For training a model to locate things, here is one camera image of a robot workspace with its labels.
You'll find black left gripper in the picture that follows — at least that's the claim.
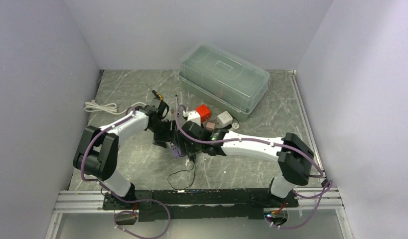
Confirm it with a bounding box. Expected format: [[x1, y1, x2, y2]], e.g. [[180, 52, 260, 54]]
[[149, 119, 179, 148]]

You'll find purple USB hub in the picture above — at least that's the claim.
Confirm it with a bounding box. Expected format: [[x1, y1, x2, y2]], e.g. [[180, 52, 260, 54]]
[[170, 144, 186, 158]]

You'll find black TP-Link power adapter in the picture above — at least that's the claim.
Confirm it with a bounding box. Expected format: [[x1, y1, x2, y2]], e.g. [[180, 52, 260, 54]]
[[167, 150, 198, 191]]

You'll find pink USB adapter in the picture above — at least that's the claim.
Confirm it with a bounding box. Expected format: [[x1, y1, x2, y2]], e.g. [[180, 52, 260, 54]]
[[205, 122, 216, 131]]

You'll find red power socket cube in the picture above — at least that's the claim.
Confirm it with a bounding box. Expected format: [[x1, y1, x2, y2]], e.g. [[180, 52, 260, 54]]
[[195, 104, 212, 123]]

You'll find white tiger cube socket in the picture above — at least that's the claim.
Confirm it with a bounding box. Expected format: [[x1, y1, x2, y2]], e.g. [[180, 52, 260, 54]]
[[216, 111, 233, 127]]

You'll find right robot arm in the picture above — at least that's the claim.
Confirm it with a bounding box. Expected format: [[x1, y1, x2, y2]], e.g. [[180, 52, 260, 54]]
[[179, 121, 314, 207]]

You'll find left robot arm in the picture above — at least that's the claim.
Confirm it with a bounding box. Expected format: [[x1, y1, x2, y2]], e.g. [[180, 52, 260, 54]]
[[73, 98, 174, 209]]

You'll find small yellow black screwdriver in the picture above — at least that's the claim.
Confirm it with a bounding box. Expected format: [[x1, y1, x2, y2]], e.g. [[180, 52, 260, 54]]
[[146, 84, 164, 101]]

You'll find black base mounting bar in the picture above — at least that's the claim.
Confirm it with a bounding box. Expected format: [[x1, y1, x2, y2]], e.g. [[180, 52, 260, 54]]
[[102, 188, 298, 222]]

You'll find translucent plastic storage box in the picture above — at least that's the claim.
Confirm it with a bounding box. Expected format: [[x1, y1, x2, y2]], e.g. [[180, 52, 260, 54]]
[[179, 43, 270, 121]]

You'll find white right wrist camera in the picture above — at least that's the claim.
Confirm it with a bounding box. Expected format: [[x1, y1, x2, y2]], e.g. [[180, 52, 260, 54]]
[[182, 111, 201, 126]]

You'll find white coiled cable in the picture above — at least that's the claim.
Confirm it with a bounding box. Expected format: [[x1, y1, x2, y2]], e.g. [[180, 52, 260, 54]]
[[84, 100, 148, 115]]

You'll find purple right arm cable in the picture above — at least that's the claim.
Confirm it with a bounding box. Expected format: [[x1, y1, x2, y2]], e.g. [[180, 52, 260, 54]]
[[175, 104, 333, 231]]

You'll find aluminium frame rail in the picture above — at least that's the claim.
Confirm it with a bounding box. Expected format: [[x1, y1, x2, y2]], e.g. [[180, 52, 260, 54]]
[[287, 70, 343, 212]]

